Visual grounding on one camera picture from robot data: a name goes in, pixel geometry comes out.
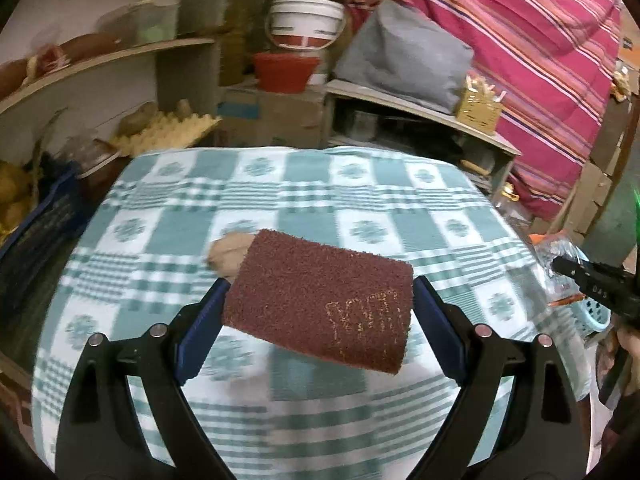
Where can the yellow mesh bag of potatoes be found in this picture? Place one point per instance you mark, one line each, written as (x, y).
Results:
(15, 190)

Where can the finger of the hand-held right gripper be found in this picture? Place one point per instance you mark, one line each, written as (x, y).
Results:
(590, 285)

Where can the grey cushion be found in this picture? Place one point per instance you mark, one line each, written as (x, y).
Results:
(400, 60)

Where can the red plastic bowl basket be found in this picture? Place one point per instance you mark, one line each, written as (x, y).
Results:
(285, 72)

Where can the pink striped cloth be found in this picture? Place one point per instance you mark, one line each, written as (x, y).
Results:
(525, 35)

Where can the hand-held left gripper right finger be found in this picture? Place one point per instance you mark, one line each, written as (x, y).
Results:
(440, 332)

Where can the green checkered tablecloth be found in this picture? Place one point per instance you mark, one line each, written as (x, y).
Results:
(310, 200)

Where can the wooden side table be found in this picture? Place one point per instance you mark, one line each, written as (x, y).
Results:
(495, 143)

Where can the small red basket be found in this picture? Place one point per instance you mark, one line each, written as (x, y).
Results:
(100, 160)

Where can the clear plastic bag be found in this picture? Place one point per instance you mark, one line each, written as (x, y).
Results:
(562, 247)

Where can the pale green container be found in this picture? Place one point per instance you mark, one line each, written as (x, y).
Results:
(152, 22)

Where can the large potato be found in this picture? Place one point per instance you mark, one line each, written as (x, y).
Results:
(137, 119)

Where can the yellow egg tray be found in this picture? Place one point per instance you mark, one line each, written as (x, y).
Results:
(170, 132)

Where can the dark blue plastic crate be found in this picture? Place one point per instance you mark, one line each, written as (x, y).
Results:
(45, 230)

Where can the brown cardboard box blue label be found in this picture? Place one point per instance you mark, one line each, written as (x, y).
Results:
(285, 115)

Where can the white bucket with red label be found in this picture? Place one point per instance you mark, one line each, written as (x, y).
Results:
(305, 15)

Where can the light blue plastic basket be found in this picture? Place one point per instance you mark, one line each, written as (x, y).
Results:
(590, 318)

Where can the reddish brown sack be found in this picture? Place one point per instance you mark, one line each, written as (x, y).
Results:
(80, 46)

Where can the plain brown cardboard carton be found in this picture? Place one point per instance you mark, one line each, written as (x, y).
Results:
(595, 185)

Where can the person's right forearm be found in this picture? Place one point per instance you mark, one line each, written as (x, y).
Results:
(631, 345)

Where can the maroon scouring pad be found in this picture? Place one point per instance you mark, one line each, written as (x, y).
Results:
(310, 300)

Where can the small yellow woven basket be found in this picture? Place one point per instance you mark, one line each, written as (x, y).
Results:
(477, 110)

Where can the wooden wall shelf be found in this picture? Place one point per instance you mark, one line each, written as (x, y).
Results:
(125, 55)

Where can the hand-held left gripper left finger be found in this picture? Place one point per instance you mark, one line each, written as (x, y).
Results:
(200, 332)

